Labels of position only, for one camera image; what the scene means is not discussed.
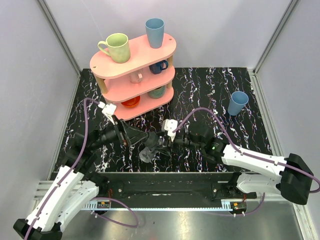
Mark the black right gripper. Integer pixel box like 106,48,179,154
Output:
152,130,204,156

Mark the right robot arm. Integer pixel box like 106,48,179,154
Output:
168,127,314,205

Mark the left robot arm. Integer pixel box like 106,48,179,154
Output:
13,118,151,240

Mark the orange bowl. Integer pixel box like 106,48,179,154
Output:
121,96,141,108

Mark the teal speckled cup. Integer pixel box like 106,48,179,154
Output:
147,85,166,99

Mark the pink three-tier shelf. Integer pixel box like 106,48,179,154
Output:
89,33,177,121

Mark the pink mug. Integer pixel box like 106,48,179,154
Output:
129,71,143,84

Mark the blue tumbler on table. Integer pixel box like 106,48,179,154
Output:
227,91,249,116

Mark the green mug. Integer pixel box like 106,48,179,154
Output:
97,33,131,64

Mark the blue tumbler on shelf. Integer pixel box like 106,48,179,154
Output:
145,18,165,49

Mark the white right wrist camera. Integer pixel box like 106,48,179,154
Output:
161,119,178,142

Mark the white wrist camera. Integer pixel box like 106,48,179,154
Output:
161,119,178,142
98,101,117,125

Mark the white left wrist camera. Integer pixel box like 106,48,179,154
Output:
98,101,117,125

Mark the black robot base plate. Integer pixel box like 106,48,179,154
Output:
84,171,257,201

